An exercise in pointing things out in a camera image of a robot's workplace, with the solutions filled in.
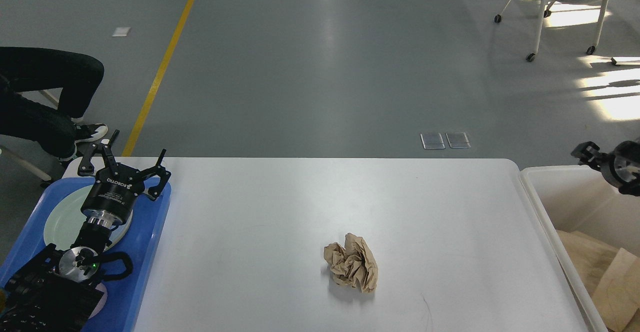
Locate blue plastic tray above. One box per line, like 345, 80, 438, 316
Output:
0, 177, 172, 332

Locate white plastic bin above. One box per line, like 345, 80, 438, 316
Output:
520, 165, 640, 332

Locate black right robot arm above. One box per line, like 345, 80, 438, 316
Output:
570, 140, 640, 196

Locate green plate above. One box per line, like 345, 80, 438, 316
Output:
43, 186, 122, 250

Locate grey floor outlet plate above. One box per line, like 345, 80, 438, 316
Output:
419, 132, 472, 150

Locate brown paper bag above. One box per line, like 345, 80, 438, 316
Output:
556, 229, 618, 296
591, 248, 640, 332

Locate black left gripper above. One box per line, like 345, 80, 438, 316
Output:
77, 129, 172, 228

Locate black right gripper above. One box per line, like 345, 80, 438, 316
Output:
571, 141, 640, 190

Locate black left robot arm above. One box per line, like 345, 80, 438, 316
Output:
1, 131, 171, 332

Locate brown paper ball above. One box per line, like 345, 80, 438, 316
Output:
323, 232, 379, 293

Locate black green sneaker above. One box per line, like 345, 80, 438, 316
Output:
58, 124, 109, 163

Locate person leg dark jeans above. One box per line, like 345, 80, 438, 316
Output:
0, 46, 105, 159

